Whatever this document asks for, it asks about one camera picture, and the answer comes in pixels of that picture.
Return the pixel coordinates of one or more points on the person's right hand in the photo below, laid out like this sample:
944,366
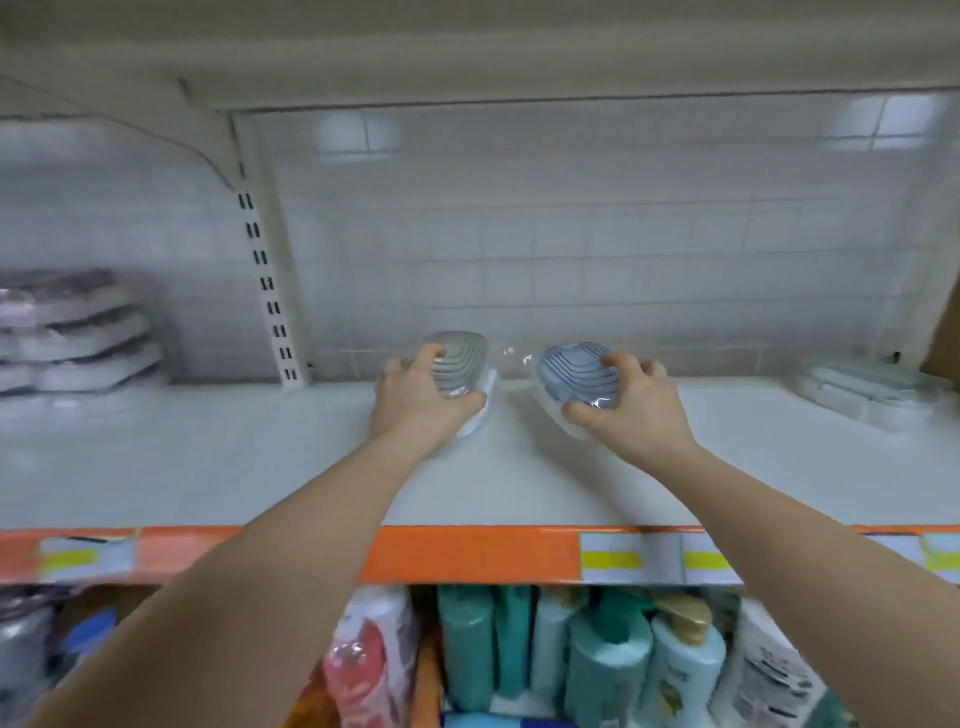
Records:
645,423

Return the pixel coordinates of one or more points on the person's left hand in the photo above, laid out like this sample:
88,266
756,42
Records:
417,417

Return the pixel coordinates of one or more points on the soap dish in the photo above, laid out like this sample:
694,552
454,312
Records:
870,398
578,372
462,360

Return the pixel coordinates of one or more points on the orange metal store shelving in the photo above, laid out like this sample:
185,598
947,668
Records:
495,552

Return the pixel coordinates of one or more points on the stacks of pink-lid soap dishes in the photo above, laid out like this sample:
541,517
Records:
75,333

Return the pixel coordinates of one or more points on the person's right forearm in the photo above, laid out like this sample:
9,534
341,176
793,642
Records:
810,585

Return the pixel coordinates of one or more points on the person's left forearm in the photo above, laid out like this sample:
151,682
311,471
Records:
240,600

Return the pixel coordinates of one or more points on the yellow shelf price label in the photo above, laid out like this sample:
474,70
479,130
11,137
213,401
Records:
630,558
941,557
713,558
87,558

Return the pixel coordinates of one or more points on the brown can orange lid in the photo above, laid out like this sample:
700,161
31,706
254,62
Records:
426,675

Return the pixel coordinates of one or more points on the pink plastic bottle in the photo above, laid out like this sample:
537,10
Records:
357,683

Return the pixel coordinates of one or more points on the white cap bottle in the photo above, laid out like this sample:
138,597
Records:
768,668

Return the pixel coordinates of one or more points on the silver spray can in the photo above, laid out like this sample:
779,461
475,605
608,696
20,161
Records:
27,642

